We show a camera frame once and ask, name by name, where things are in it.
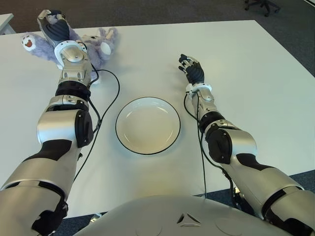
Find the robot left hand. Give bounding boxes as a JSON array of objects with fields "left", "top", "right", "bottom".
[{"left": 36, "top": 9, "right": 71, "bottom": 47}]

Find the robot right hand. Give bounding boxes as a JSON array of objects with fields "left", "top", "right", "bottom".
[{"left": 177, "top": 54, "right": 206, "bottom": 86}]

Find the purple plush bunny doll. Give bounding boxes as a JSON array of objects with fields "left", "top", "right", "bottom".
[{"left": 20, "top": 27, "right": 121, "bottom": 86}]

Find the white plate black rim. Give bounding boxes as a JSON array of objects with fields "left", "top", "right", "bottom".
[{"left": 115, "top": 97, "right": 182, "bottom": 155}]

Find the black office chair base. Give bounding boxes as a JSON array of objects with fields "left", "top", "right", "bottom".
[{"left": 245, "top": 0, "right": 281, "bottom": 17}]

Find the silver robot torso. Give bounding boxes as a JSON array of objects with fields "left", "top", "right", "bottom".
[{"left": 73, "top": 195, "right": 291, "bottom": 236}]

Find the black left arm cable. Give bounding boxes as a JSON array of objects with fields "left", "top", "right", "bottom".
[{"left": 72, "top": 69, "right": 121, "bottom": 190}]

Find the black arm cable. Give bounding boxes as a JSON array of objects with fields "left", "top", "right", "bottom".
[
  {"left": 184, "top": 94, "right": 208, "bottom": 199},
  {"left": 72, "top": 69, "right": 121, "bottom": 190}
]

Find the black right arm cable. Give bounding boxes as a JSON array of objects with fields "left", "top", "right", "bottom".
[{"left": 184, "top": 94, "right": 208, "bottom": 199}]

